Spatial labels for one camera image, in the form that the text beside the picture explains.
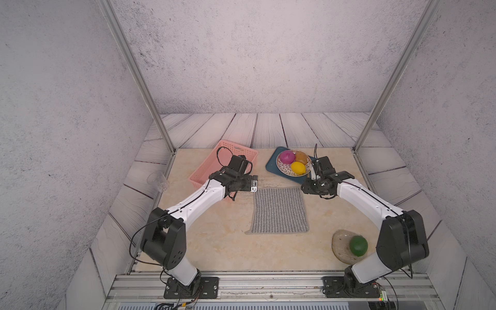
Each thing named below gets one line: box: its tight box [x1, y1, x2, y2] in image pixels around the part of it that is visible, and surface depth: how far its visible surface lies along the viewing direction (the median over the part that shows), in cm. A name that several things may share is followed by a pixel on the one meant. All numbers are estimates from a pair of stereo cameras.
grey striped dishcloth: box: [244, 186, 310, 235], surface depth 97 cm
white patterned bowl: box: [275, 153, 312, 177], surface depth 113 cm
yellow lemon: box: [289, 161, 307, 176], surface depth 110 cm
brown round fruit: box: [295, 150, 309, 165], surface depth 113 cm
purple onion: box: [279, 149, 296, 165], surface depth 113 cm
